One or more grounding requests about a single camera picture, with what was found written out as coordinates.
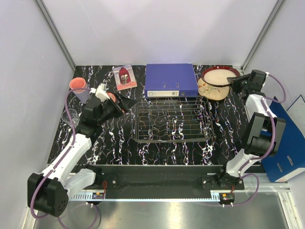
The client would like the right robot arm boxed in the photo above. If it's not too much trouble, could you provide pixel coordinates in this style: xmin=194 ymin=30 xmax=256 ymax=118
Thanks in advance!
xmin=216 ymin=70 xmax=286 ymax=189

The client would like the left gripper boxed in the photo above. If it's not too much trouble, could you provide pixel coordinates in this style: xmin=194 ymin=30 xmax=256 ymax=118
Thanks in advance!
xmin=97 ymin=90 xmax=138 ymax=125

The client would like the lavender plastic cup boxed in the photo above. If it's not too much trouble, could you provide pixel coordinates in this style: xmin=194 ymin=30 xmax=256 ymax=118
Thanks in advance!
xmin=74 ymin=90 xmax=91 ymax=104

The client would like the cream floral plate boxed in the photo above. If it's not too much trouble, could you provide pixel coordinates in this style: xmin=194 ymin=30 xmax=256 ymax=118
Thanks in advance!
xmin=197 ymin=78 xmax=229 ymax=101

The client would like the red illustrated booklet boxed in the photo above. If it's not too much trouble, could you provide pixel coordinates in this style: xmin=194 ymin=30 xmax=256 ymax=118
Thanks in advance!
xmin=112 ymin=65 xmax=137 ymax=91

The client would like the white cable duct rail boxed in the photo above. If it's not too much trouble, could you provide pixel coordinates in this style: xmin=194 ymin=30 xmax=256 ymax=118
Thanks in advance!
xmin=70 ymin=191 xmax=105 ymax=201

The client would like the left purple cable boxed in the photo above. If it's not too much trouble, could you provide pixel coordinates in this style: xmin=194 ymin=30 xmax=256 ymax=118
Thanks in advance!
xmin=30 ymin=88 xmax=101 ymax=229

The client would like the blue folder outside cell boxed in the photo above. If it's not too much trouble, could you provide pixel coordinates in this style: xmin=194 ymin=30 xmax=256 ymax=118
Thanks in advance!
xmin=262 ymin=95 xmax=305 ymax=182

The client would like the blue white patterned bowl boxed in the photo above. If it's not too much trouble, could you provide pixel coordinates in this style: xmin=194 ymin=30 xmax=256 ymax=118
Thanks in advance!
xmin=107 ymin=92 xmax=116 ymax=102

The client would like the clear glass tumbler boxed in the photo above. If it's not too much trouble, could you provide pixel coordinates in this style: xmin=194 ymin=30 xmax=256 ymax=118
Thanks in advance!
xmin=61 ymin=109 xmax=80 ymax=127

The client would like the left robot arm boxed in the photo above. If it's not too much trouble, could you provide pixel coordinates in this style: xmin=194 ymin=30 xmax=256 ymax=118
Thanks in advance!
xmin=27 ymin=90 xmax=137 ymax=219

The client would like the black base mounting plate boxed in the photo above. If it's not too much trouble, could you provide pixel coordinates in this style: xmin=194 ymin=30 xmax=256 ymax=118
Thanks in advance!
xmin=71 ymin=164 xmax=245 ymax=200

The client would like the red rimmed cream plate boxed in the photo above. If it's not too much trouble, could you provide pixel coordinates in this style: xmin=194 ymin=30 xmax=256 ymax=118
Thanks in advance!
xmin=202 ymin=66 xmax=240 ymax=87

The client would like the blue ring binder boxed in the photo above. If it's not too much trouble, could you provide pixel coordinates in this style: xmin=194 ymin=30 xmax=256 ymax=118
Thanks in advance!
xmin=144 ymin=63 xmax=198 ymax=98

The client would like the black wire dish rack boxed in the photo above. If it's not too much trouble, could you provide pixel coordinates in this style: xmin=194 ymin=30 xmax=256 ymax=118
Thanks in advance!
xmin=133 ymin=97 xmax=214 ymax=144

